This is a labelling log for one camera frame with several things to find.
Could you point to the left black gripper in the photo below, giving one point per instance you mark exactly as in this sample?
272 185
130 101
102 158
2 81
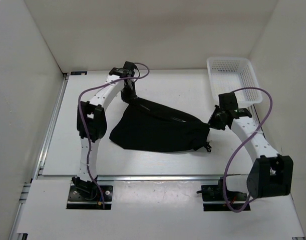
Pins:
128 99

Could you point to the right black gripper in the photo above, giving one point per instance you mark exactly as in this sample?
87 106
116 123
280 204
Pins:
212 121

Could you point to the black shorts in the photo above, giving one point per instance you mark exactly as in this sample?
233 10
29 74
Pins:
149 126

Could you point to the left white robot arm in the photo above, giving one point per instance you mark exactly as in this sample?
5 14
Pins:
92 123

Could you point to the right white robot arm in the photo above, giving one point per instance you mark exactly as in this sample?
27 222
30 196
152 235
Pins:
271 172

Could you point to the white plastic mesh basket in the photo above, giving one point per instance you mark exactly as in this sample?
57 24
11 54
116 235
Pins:
233 73

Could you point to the aluminium right rail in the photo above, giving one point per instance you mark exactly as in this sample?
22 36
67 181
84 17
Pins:
254 114

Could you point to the aluminium rail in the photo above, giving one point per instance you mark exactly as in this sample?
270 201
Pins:
38 160
254 114
128 178

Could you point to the aluminium front rail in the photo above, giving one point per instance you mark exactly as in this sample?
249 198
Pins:
128 178

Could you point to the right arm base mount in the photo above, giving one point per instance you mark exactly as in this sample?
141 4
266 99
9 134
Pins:
213 200

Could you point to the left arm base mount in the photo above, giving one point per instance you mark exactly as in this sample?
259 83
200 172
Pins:
85 195

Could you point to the aluminium left rail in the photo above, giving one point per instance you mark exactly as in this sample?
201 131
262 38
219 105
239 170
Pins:
38 160

